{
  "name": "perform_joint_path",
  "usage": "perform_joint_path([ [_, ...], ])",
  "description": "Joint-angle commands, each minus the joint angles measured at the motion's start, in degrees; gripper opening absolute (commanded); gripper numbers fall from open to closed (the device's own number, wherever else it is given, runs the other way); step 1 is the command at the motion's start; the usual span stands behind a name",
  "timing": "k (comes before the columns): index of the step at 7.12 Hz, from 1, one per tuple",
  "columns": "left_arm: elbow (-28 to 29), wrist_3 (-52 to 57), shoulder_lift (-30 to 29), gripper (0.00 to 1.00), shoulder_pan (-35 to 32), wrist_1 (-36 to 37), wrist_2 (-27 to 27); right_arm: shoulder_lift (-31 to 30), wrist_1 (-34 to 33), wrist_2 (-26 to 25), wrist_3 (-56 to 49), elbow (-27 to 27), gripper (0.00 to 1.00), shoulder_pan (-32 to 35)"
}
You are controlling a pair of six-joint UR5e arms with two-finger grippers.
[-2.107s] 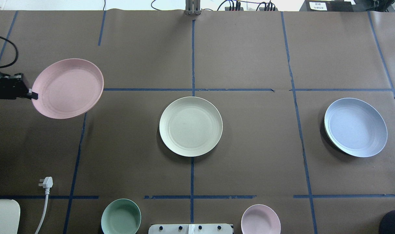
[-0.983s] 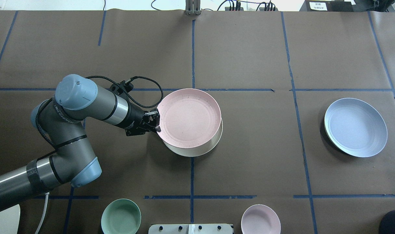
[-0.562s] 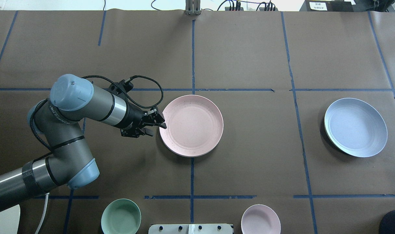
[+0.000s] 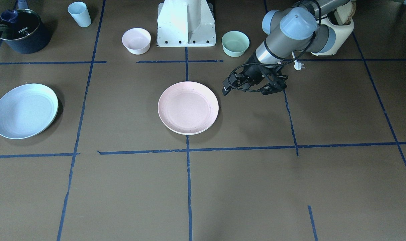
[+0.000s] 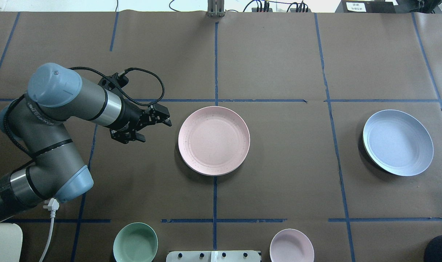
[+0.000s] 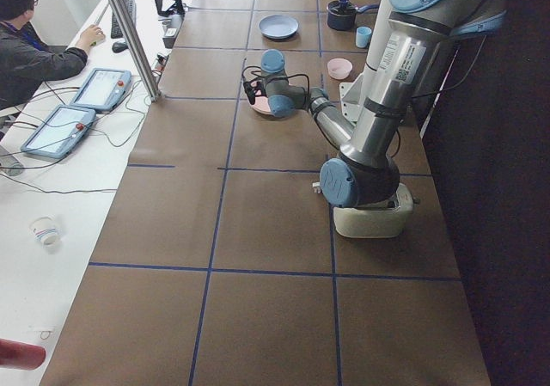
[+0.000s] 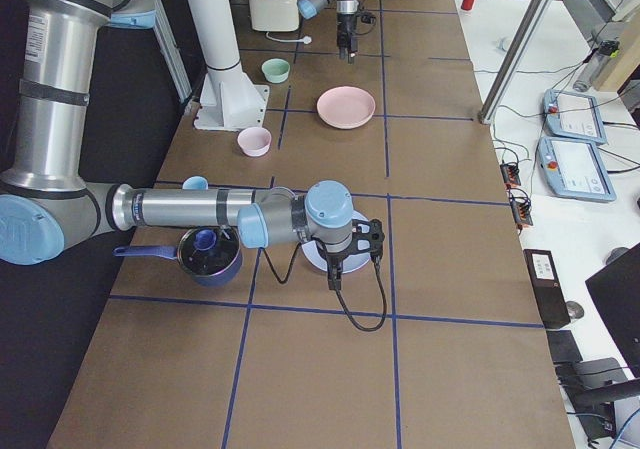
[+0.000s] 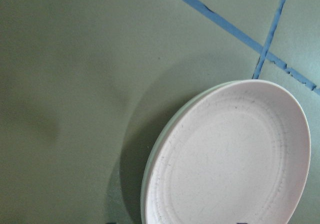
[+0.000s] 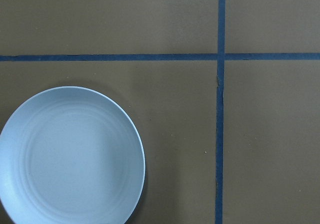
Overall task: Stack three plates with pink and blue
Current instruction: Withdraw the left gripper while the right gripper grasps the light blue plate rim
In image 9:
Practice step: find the blue plate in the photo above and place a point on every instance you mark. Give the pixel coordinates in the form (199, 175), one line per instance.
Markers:
(70, 155)

